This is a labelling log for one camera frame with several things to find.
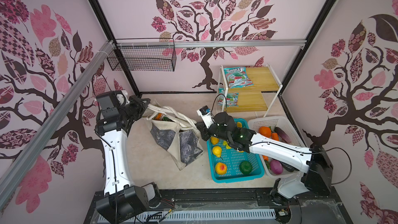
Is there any cream canvas grocery bag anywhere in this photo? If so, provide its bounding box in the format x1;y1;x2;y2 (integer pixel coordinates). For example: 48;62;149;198
144;104;204;170

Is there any orange Fox's candy bag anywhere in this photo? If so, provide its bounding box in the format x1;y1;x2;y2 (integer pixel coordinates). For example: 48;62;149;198
153;113;164;121

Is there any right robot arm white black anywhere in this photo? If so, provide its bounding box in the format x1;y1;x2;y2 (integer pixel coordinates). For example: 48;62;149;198
196;107;333;199

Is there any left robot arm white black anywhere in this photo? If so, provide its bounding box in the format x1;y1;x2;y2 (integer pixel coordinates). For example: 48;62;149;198
94;90;161;224

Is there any lower green white candy bag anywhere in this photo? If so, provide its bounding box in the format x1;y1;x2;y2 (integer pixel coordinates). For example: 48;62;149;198
217;93;239;107

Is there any green white candy bag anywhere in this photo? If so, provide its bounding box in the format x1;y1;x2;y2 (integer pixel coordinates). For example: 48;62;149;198
217;93;239;107
223;67;254;88

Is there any brownish yellow mango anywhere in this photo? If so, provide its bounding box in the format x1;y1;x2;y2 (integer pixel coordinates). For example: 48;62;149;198
210;136;219;145

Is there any teal plastic fruit basket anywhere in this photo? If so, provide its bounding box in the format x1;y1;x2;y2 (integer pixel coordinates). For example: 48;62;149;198
206;118;265;184

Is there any red yellow peach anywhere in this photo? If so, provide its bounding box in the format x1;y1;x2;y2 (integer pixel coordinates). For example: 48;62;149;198
215;162;228;175

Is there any orange tomato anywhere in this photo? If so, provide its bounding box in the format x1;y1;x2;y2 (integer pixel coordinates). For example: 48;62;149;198
259;127;272;138

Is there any green bell pepper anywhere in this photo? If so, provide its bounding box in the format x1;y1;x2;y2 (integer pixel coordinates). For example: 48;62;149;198
239;161;253;175

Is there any white wooden two-tier shelf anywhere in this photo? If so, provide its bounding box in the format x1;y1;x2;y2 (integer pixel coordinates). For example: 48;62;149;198
218;64;283;117

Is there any orange carrot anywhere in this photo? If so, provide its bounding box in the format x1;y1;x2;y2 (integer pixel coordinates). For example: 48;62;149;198
271;133;279;141

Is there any white plastic vegetable basket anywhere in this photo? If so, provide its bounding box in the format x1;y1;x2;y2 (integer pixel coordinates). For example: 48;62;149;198
248;116;307;180

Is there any purple eggplant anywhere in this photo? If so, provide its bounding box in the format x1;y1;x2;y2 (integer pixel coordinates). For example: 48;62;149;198
275;127;292;144

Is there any purple red onion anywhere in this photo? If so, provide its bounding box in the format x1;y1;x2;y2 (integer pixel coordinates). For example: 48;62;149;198
269;159;284;175

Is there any black right camera cable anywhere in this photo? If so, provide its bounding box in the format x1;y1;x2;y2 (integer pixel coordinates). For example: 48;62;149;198
211;93;352;186

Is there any black wire wall basket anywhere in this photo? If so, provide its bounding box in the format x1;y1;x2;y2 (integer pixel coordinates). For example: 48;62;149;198
107;37;177;72

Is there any aluminium frame bar left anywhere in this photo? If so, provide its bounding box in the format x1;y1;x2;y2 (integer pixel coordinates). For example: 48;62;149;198
1;40;115;207

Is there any aluminium frame bar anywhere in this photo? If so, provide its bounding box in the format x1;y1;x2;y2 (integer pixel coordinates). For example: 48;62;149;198
117;39;307;48
1;40;115;207

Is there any white slotted cable duct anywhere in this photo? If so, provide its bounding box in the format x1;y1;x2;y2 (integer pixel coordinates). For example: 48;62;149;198
137;209;276;224

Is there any aluminium frame bar rear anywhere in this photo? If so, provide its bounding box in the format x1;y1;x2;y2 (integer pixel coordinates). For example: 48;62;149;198
117;39;307;48

